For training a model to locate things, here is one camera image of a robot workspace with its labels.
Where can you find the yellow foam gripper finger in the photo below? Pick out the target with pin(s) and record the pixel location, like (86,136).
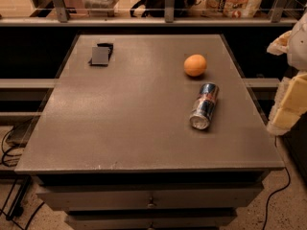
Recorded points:
(290,103)

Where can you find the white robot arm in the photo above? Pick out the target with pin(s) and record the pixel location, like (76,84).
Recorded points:
(294,44)

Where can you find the red bull can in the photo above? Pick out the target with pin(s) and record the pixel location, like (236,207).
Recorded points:
(203,108)

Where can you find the orange fruit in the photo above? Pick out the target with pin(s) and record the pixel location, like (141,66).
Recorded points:
(195,65)

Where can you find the printed snack bag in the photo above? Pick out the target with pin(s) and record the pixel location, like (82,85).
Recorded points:
(231,8)

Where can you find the grey drawer cabinet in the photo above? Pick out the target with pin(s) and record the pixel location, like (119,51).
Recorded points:
(128,123)

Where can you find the black bag behind glass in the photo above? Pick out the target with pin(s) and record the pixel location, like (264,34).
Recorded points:
(156,8)

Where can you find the upper grey drawer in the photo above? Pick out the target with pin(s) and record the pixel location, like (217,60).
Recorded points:
(100,198)

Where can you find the grey drawer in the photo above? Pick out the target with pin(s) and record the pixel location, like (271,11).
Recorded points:
(151,220)
(100,198)

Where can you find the small grey square block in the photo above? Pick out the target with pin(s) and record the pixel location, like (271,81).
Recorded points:
(101,54)

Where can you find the lower grey drawer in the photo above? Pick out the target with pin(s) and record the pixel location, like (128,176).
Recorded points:
(151,220)

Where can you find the grey side shelf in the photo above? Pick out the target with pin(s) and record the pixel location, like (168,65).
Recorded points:
(23,99)

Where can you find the metal railing frame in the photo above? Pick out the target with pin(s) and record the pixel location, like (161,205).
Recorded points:
(117,13)

